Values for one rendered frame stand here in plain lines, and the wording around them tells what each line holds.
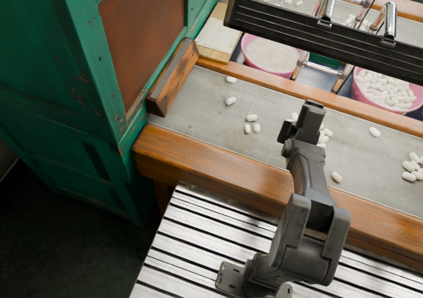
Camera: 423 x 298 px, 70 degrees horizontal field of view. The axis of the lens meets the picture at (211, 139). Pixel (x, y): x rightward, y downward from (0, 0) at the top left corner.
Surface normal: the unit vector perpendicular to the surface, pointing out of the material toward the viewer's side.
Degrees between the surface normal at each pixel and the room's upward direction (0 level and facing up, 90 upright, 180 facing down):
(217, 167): 0
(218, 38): 0
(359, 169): 0
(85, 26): 90
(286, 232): 33
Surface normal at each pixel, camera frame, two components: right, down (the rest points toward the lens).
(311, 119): -0.17, 0.27
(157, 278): 0.08, -0.53
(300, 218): -0.09, -0.01
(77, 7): 0.94, 0.33
